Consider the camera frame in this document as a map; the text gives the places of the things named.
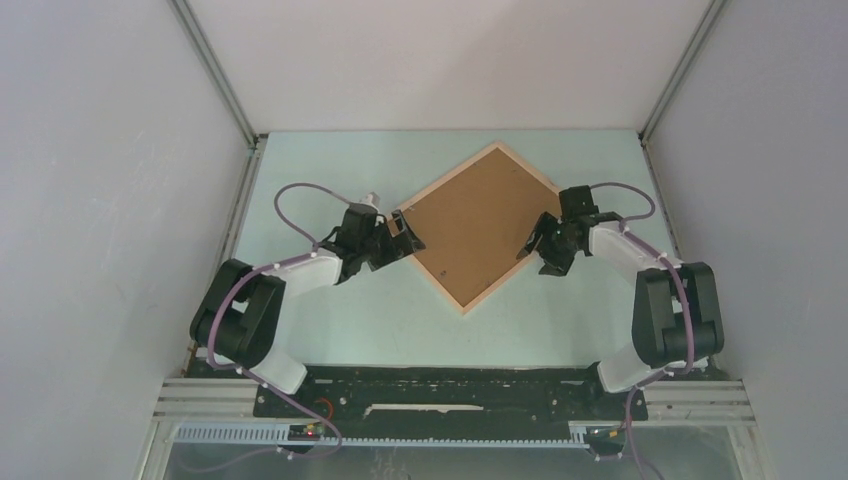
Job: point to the aluminium rail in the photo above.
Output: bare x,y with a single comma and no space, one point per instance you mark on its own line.
667,403

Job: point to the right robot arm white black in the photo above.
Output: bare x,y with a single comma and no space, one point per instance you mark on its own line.
676,321

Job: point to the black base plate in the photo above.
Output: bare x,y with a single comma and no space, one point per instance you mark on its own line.
462,404

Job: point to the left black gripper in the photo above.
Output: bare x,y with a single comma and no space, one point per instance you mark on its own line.
404,241

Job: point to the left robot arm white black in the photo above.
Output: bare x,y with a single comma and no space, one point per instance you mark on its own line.
237,319

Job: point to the wooden picture frame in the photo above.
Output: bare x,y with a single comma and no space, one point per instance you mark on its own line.
464,306

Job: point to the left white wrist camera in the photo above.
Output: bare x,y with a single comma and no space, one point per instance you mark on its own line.
372,199

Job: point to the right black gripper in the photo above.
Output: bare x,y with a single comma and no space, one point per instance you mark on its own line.
556,265

